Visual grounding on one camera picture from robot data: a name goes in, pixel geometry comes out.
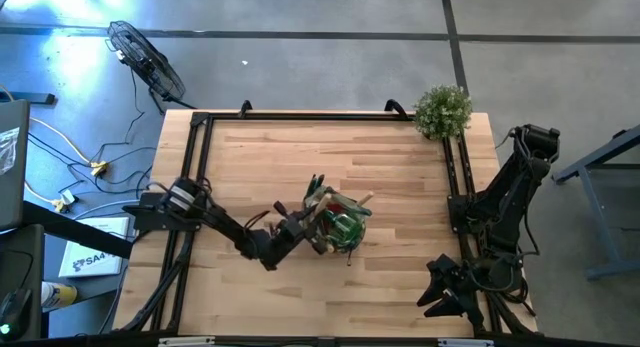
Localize dark green handled garden shears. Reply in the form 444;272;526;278
303;173;327;201

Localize yellow white spray can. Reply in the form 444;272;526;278
39;280;79;310

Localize wooden handled steel trowel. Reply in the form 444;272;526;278
311;192;333;219

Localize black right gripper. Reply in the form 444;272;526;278
417;254;479;318

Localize blue grey metal table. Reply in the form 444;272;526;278
551;122;640;282

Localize cream gardening bag green trim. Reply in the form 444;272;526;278
301;174;375;267

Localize black computer mouse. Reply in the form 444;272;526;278
0;287;33;341

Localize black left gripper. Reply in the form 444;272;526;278
272;201;331;255

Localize silver label plate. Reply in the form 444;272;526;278
437;337;496;347
157;335;217;347

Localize cream power cable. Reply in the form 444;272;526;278
28;115;94;164

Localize black floor bracket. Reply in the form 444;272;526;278
0;90;57;106

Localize black table frame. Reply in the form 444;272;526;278
112;99;539;338

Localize white cardboard box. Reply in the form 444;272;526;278
58;215;131;280

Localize transparent green spray bottle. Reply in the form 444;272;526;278
327;211;366;251

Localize black desk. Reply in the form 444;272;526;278
0;199;134;341

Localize potted green plant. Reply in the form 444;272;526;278
412;83;474;141

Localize black floor fan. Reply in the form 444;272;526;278
104;19;197;113

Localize white power plug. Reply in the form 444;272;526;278
51;190;77;214

